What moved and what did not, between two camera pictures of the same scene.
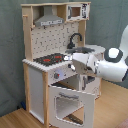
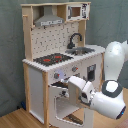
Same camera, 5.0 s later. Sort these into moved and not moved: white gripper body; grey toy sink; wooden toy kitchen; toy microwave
Moved: white gripper body
Not moved: grey toy sink; wooden toy kitchen; toy microwave
